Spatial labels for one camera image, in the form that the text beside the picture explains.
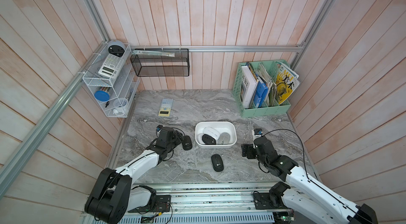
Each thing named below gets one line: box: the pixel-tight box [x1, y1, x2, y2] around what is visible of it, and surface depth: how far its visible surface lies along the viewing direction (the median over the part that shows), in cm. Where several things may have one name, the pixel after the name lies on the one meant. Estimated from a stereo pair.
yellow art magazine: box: [275, 61, 301, 105], surface depth 103 cm
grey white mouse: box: [217, 132, 231, 145], surface depth 94 cm
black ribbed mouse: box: [181, 135, 193, 151], surface depth 93 cm
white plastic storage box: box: [194, 120, 238, 149], surface depth 98 cm
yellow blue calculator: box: [158, 98, 174, 117], surface depth 113 cm
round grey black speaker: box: [107, 40, 126, 58], surface depth 83 cm
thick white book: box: [240, 65, 258, 109], surface depth 97 cm
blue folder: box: [253, 80, 269, 109], surface depth 98 cm
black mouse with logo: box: [210, 153, 225, 173], surface depth 86 cm
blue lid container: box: [94, 90, 111, 102], surface depth 78 cm
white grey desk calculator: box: [97, 53, 125, 79], surface depth 79 cm
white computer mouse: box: [203, 126, 221, 141], surface depth 98 cm
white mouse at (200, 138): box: [196, 133, 205, 144], surface depth 94 cm
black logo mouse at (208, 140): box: [201, 133, 217, 145], surface depth 92 cm
